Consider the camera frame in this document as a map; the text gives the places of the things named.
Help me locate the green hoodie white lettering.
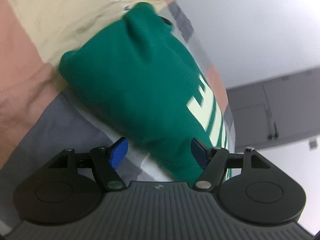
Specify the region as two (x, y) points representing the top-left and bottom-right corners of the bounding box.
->
(59, 2), (228, 184)

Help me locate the grey door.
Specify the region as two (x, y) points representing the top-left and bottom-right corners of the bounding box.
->
(227, 68), (319, 152)

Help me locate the pastel checkered bed sheet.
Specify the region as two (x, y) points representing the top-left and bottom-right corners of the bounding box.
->
(1, 0), (235, 236)

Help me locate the black door handle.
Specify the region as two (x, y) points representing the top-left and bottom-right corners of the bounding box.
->
(267, 121), (279, 140)

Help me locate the grey wall switch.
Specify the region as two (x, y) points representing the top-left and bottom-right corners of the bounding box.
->
(309, 138), (318, 151)

